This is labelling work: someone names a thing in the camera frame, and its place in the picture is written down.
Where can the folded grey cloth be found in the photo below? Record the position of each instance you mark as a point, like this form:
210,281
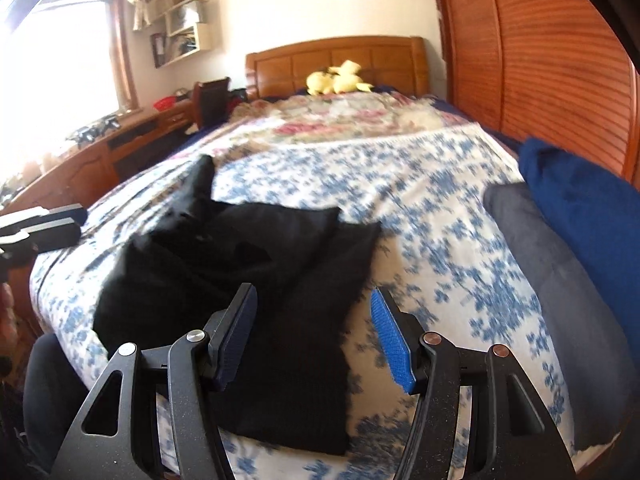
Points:
565,300

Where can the dark navy coat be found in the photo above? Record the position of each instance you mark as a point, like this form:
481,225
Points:
280,270

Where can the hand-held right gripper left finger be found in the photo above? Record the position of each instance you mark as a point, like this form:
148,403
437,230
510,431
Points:
235,340

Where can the dark cloth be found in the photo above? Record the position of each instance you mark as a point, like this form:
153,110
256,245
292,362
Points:
50,400

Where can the wooden louvred wardrobe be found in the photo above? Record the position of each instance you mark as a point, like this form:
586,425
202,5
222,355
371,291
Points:
550,60

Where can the folded blue cloth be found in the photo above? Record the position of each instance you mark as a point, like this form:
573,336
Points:
575,200

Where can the wooden framed window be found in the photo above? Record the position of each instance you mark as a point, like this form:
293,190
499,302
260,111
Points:
60,60

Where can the blue floral white bedsheet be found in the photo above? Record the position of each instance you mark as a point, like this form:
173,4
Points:
440,220

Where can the white wall shelf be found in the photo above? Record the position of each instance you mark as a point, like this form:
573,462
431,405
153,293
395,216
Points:
200,40

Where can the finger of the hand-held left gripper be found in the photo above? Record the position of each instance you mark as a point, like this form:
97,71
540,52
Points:
60,212
50,237

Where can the wooden desk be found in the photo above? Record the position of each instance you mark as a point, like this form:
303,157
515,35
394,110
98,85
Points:
75,170

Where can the dark picture frame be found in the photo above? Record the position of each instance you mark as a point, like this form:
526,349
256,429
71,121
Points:
159,50

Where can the dark wooden chair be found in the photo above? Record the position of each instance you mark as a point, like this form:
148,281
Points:
212,97

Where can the person's left hand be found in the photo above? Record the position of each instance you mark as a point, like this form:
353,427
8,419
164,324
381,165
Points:
6,320

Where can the pink floral quilt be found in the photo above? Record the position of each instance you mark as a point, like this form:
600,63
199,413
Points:
350,115

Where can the white hanging plush toy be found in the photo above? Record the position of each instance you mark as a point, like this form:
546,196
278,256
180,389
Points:
142,2

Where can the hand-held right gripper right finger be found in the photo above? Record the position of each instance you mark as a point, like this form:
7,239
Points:
395,345

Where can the yellow plush toy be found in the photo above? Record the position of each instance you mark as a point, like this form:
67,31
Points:
340,82

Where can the wooden headboard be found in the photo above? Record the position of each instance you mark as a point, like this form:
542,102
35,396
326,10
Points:
300,62

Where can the dark desk ornament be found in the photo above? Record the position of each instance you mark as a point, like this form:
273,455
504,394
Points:
95,130

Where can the red basket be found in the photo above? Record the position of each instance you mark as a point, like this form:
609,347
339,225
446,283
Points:
164,104

